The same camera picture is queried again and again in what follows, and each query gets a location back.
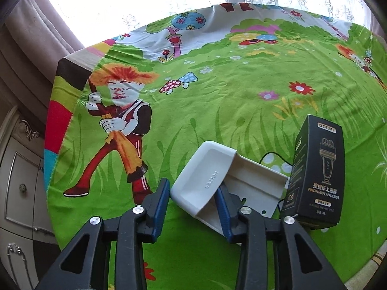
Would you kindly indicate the cream dresser with drawers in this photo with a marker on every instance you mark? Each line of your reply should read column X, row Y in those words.
column 21, row 172

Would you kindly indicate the white plastic holder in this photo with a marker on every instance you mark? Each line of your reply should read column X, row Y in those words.
column 205, row 172

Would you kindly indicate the plain pink curtain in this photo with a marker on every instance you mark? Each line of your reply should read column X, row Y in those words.
column 33, row 36

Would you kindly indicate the green cartoon printed cloth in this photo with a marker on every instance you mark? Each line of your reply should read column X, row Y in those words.
column 226, row 90

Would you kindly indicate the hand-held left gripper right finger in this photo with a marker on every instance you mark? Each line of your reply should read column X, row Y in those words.
column 225, row 214

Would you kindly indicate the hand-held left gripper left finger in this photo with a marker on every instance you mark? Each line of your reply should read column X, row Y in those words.
column 160, row 208

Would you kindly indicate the black tall box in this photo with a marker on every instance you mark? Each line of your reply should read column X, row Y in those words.
column 320, row 169

